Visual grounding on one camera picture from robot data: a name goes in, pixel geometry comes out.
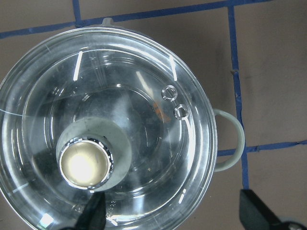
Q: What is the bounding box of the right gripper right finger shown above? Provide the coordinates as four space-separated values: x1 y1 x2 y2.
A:
239 189 293 230

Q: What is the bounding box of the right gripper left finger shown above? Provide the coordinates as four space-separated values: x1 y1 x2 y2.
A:
63 192 106 230

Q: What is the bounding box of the glass pot lid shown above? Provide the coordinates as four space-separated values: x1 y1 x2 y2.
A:
0 27 217 230

